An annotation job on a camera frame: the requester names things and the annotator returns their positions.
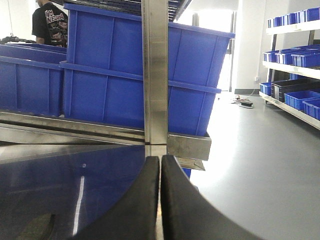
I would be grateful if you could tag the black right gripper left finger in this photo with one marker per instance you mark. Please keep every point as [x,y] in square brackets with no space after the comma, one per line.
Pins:
[134,216]

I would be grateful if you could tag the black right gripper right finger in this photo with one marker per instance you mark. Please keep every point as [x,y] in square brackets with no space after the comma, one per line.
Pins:
[187,215]

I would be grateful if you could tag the power adapter on floor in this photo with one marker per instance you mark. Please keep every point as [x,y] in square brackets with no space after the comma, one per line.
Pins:
[246,104]

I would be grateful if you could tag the large blue crate lower right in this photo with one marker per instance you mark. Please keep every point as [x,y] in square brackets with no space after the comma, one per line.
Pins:
[117,98]

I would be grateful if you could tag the large blue crate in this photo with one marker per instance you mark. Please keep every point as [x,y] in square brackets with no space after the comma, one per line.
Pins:
[117,98]
[31,79]
[112,40]

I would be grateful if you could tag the black plastic bin on shelf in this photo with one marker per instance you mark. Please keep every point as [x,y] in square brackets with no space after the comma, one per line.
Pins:
[279,88]

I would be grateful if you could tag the white shelving rack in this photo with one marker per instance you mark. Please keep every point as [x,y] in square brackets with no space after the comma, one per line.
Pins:
[311,27]

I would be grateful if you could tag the large blue crate left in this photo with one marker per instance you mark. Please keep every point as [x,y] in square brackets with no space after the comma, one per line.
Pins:
[31,79]

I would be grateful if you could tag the large blue crate upper right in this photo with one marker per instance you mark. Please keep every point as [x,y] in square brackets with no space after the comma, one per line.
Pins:
[112,40]

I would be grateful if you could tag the person in black shirt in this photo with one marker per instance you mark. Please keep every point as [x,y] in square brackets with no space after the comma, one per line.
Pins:
[50,25]

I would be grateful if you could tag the steel roller rack frame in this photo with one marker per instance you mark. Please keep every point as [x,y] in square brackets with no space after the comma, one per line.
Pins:
[16,127]

